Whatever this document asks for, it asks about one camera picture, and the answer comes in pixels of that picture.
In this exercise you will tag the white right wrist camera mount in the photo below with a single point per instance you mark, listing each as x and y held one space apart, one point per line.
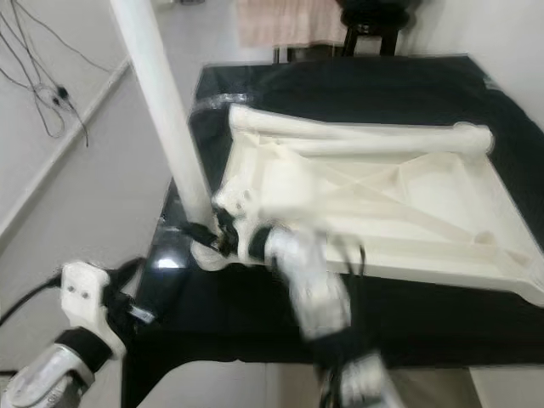
236 202

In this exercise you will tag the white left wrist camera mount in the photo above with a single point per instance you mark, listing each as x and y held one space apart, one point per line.
87 297

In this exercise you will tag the black stool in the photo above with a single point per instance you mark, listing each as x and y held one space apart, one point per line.
372 25

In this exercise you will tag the black bowl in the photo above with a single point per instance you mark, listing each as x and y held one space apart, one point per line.
378 4

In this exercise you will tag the cream plastic children table top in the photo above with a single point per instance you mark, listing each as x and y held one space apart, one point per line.
391 204

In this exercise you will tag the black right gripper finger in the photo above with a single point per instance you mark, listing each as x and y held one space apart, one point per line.
201 235

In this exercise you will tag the black tablecloth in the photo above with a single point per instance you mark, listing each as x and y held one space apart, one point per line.
221 323

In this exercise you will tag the white plastic table leg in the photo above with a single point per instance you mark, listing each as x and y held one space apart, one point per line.
391 142
157 85
297 125

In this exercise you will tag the clear plastic bag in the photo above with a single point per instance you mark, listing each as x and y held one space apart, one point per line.
208 102
166 255

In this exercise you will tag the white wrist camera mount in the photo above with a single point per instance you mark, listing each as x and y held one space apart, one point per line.
87 297
236 202

